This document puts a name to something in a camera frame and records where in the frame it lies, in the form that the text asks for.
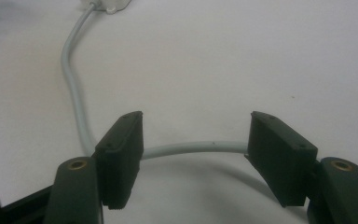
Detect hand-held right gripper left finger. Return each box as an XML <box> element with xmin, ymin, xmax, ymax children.
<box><xmin>43</xmin><ymin>110</ymin><xmax>145</xmax><ymax>224</ymax></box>

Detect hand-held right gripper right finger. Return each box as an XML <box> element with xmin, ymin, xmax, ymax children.
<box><xmin>244</xmin><ymin>110</ymin><xmax>358</xmax><ymax>224</ymax></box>

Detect white connector plug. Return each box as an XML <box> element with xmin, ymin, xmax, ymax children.
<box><xmin>79</xmin><ymin>0</ymin><xmax>133</xmax><ymax>15</ymax></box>

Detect grey cable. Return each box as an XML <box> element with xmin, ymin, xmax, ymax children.
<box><xmin>61</xmin><ymin>2</ymin><xmax>358</xmax><ymax>183</ymax></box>

